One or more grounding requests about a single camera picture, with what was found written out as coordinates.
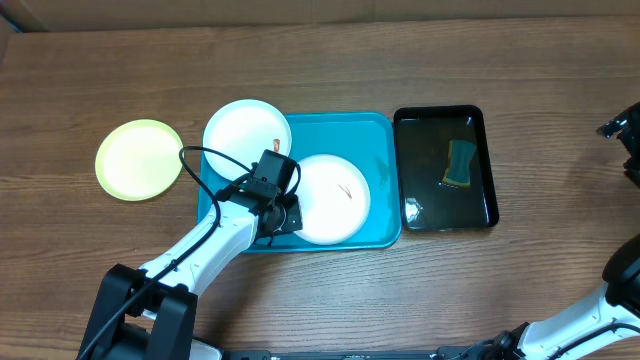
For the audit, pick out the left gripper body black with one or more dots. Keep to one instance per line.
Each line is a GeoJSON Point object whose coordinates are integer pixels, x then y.
{"type": "Point", "coordinates": [292, 219]}

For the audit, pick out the white plate with ketchup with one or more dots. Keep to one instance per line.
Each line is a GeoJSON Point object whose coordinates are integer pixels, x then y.
{"type": "Point", "coordinates": [334, 199]}

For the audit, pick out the yellow plate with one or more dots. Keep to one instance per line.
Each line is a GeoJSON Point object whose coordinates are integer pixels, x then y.
{"type": "Point", "coordinates": [138, 160]}

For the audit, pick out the green yellow sponge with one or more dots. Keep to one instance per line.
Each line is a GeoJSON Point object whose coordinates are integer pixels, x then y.
{"type": "Point", "coordinates": [457, 173]}

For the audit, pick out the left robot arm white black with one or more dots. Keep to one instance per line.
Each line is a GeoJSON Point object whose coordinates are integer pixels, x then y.
{"type": "Point", "coordinates": [149, 312]}

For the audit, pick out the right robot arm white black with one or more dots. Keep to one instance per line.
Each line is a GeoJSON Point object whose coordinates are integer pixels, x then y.
{"type": "Point", "coordinates": [608, 315]}

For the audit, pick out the teal plastic tray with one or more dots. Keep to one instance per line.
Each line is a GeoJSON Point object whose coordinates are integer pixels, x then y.
{"type": "Point", "coordinates": [366, 140]}

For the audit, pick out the black water tray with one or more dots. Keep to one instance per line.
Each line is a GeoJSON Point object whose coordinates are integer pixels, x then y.
{"type": "Point", "coordinates": [421, 137]}

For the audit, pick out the white plate upper left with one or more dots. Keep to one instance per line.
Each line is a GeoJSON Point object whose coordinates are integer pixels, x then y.
{"type": "Point", "coordinates": [244, 129]}

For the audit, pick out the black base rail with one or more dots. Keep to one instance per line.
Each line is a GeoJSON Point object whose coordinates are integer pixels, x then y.
{"type": "Point", "coordinates": [350, 355]}

